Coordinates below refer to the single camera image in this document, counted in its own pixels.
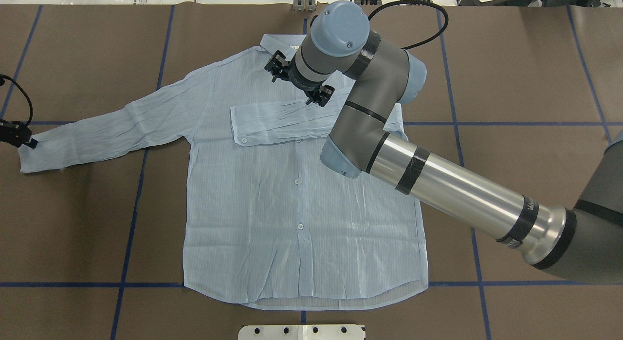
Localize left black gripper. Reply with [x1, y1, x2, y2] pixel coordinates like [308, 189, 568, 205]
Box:
[0, 120, 38, 149]

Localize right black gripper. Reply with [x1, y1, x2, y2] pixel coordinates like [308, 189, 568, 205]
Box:
[264, 51, 335, 107]

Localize light blue button shirt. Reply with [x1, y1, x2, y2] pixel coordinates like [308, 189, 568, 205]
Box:
[18, 35, 429, 311]

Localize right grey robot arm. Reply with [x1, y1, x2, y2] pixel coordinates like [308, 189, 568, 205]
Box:
[265, 0, 623, 284]

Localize grey aluminium frame post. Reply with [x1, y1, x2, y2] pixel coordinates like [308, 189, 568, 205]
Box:
[293, 0, 317, 12]

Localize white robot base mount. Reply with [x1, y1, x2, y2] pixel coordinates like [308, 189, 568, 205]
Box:
[238, 324, 366, 340]

